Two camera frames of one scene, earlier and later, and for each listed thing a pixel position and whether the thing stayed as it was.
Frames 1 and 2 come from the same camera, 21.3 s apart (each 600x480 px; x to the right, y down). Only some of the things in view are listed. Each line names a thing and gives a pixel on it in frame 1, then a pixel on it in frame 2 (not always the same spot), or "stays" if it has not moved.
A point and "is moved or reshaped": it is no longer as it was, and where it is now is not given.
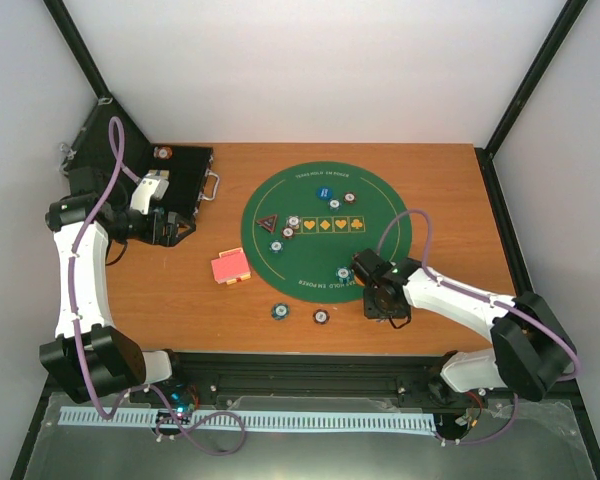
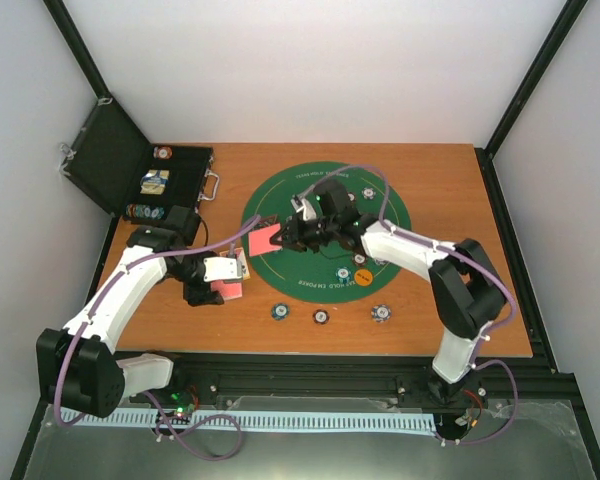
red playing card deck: (232, 266) is moved or reshaped
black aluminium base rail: (408, 376) stays
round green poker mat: (304, 224) stays
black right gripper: (372, 312) → (295, 236)
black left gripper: (168, 239) → (201, 296)
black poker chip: (321, 316) stays
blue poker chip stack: (280, 311) stays
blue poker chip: (344, 274) stays
